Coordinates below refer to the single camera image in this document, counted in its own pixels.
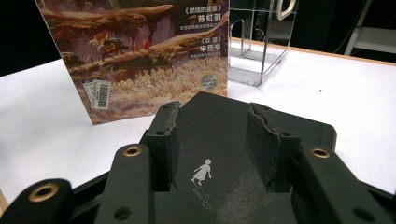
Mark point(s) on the white metal stand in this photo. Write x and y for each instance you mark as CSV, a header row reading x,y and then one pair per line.
x,y
370,37

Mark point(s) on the clear acrylic organizer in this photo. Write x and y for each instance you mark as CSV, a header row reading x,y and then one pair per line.
x,y
258,62

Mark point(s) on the black notebook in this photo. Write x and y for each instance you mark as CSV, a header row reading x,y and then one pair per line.
x,y
214,140

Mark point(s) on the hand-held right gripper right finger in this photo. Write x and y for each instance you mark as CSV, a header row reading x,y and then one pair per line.
x,y
267,146

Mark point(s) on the white table mat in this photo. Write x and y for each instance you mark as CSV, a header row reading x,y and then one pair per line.
x,y
342,102

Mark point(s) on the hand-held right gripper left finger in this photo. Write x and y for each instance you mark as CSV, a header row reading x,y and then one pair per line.
x,y
165,146

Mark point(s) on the purple magazine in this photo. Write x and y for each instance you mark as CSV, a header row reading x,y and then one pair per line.
x,y
140,56

